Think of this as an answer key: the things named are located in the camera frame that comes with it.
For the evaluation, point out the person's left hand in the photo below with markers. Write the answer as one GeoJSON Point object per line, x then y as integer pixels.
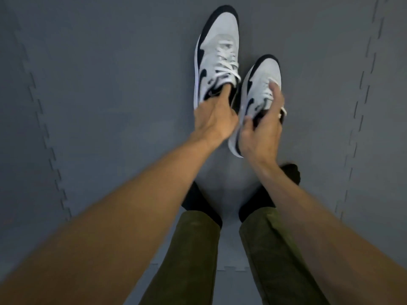
{"type": "Point", "coordinates": [213, 119]}

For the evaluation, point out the person's right hand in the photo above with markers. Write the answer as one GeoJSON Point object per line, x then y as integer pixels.
{"type": "Point", "coordinates": [262, 138]}

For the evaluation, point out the person's left fingers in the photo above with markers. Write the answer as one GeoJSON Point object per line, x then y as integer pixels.
{"type": "Point", "coordinates": [227, 93]}

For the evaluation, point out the person's right thumb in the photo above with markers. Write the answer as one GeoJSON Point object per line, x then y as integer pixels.
{"type": "Point", "coordinates": [247, 126]}

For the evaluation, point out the white and black sneaker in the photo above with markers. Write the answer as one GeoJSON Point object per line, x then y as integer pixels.
{"type": "Point", "coordinates": [262, 76]}
{"type": "Point", "coordinates": [219, 34]}

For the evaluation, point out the person's left forearm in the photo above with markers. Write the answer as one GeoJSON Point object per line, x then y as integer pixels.
{"type": "Point", "coordinates": [120, 219]}

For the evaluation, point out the person's right forearm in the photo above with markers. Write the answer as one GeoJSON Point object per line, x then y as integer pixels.
{"type": "Point", "coordinates": [321, 231]}

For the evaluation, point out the black sock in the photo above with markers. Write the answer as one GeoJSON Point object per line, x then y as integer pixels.
{"type": "Point", "coordinates": [197, 201]}
{"type": "Point", "coordinates": [259, 200]}

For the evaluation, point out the olive green trousers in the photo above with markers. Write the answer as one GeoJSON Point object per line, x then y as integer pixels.
{"type": "Point", "coordinates": [190, 257]}

